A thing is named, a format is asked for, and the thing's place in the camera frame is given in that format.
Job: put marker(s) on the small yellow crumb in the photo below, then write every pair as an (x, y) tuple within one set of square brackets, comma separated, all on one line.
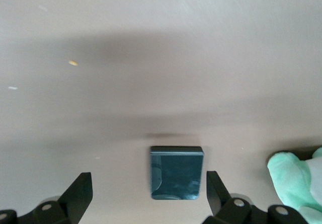
[(73, 63)]

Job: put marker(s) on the black phone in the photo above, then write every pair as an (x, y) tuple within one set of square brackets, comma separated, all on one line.
[(181, 173)]

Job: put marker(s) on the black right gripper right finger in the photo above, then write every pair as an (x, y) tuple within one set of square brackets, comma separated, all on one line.
[(221, 209)]

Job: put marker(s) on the small white speck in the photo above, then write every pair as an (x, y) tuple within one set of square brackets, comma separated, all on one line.
[(13, 88)]

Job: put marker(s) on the brown table cloth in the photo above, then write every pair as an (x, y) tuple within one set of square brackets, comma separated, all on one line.
[(161, 58)]

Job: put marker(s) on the green plush dinosaur toy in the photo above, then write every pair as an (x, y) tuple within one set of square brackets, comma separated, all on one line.
[(289, 178)]

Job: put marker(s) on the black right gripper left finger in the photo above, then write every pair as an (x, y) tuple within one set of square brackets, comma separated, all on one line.
[(73, 201)]

